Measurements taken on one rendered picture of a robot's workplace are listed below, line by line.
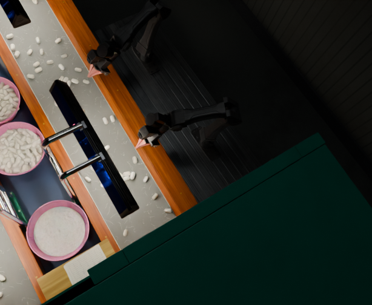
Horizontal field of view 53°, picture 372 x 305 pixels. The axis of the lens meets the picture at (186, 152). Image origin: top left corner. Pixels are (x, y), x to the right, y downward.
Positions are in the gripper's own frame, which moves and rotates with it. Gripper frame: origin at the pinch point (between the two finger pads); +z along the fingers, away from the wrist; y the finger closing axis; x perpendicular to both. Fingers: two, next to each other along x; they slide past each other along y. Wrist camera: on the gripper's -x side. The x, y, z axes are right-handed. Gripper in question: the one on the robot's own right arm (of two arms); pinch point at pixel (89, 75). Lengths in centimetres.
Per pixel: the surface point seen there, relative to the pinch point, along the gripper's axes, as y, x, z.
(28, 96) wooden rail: -8.0, -12.3, 28.3
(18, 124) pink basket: 3.1, -18.4, 36.7
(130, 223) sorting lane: 71, -2, 21
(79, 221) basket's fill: 59, -14, 36
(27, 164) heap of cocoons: 22, -19, 42
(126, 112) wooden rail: 22.1, 12.3, -0.5
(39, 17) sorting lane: -51, 6, 11
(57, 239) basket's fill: 61, -22, 44
